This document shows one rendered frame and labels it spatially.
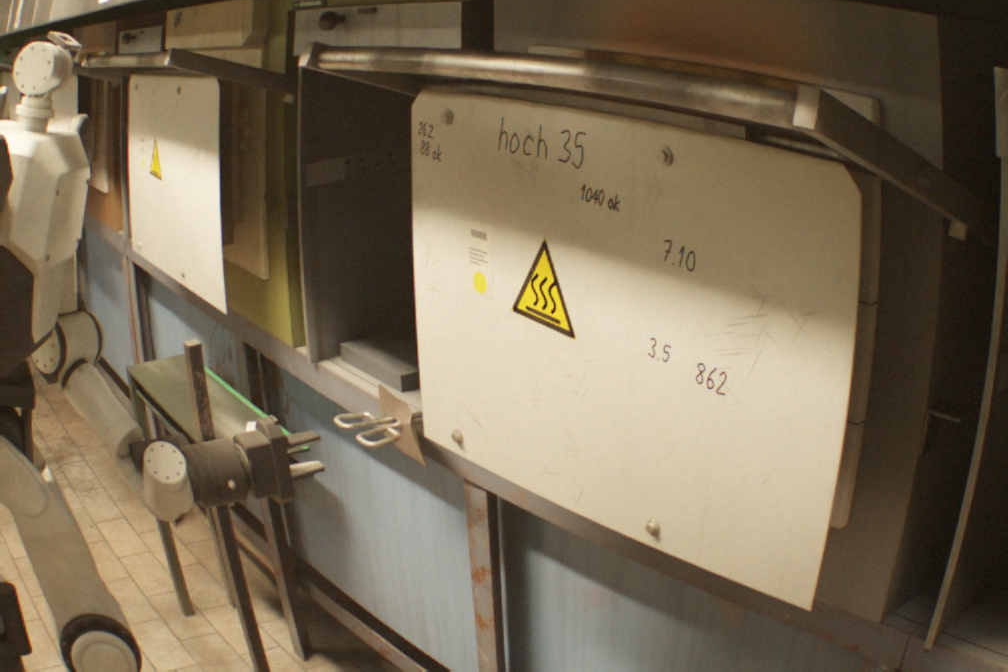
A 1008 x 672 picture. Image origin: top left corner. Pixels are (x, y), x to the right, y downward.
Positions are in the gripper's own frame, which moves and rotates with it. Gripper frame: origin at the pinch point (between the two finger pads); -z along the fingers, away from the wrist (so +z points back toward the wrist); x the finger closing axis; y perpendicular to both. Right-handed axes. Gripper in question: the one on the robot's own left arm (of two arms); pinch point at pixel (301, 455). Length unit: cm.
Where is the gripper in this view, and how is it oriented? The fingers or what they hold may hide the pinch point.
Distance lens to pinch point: 156.2
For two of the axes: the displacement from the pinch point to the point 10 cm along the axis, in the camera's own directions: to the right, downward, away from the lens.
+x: -0.3, -9.6, -2.8
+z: -8.1, 1.8, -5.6
